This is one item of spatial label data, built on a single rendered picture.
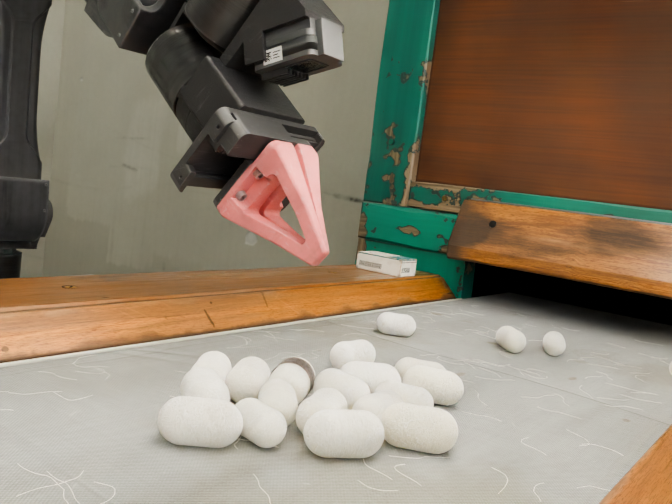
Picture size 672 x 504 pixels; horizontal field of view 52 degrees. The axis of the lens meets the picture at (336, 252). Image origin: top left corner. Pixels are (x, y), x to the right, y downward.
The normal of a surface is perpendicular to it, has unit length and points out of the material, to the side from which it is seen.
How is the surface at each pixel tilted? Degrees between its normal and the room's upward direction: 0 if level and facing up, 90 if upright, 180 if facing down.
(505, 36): 90
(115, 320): 45
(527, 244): 67
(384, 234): 90
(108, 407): 0
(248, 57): 90
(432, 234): 90
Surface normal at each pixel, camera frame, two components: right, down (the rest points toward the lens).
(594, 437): 0.12, -0.99
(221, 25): -0.03, 0.58
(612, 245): -0.48, -0.39
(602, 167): -0.58, 0.00
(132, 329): 0.66, -0.59
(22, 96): 0.77, 0.11
